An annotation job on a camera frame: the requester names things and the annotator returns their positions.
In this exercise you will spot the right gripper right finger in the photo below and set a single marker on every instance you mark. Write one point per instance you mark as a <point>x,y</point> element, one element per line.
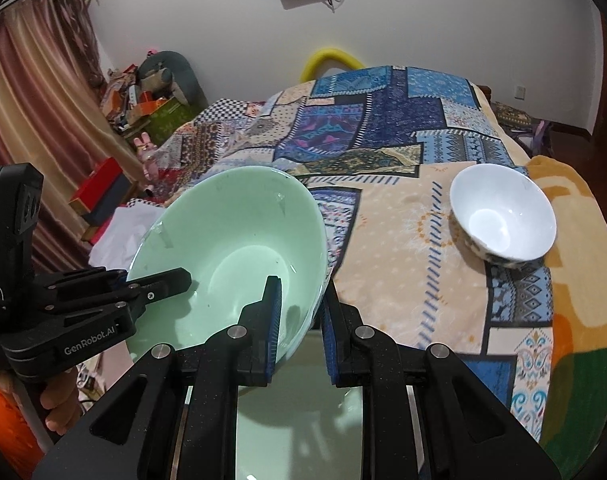
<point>425,413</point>

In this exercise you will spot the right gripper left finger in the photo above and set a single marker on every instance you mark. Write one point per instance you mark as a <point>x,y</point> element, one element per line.
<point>173,413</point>

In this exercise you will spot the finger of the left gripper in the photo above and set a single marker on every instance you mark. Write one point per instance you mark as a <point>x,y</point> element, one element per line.
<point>139,292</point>
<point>84,280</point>

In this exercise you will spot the mint green bowl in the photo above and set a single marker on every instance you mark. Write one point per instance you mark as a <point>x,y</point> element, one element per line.
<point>231,232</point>

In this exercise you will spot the mint green plate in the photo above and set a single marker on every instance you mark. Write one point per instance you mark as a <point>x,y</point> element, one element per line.
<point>301,426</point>

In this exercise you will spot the white bowl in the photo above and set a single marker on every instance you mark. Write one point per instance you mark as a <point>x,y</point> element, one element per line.
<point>506,218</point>

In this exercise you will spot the person's left hand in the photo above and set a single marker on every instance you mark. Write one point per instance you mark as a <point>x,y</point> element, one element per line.
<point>61,401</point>

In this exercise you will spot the white paper sheet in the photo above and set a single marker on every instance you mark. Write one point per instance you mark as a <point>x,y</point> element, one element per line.
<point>118,244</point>

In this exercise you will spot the red box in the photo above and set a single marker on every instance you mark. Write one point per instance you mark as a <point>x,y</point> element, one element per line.
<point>101,193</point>

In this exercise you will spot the pink rabbit toy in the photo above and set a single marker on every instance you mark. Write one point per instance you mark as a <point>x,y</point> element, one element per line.
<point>144,147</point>

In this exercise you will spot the plush colourful blanket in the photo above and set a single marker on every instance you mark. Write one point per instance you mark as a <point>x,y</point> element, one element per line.
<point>560,385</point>

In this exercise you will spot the green storage box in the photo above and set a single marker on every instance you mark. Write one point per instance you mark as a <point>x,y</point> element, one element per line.
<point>167,118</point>

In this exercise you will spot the pink gold curtain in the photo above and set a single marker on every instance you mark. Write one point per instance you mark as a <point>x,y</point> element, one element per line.
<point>50,91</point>

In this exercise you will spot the grey plush toy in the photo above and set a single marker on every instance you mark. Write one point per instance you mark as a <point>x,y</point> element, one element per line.
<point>169,71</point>

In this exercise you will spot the patchwork bedspread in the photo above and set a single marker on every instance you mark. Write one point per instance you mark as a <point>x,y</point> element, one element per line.
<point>379,148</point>

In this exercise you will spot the yellow foam tube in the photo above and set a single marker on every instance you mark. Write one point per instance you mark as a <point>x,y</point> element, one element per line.
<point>328,58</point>

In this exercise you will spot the bag on floor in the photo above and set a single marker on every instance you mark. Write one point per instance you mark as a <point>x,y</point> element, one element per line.
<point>528,132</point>

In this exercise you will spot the wall socket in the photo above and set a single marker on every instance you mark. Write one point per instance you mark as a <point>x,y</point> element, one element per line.
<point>520,93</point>

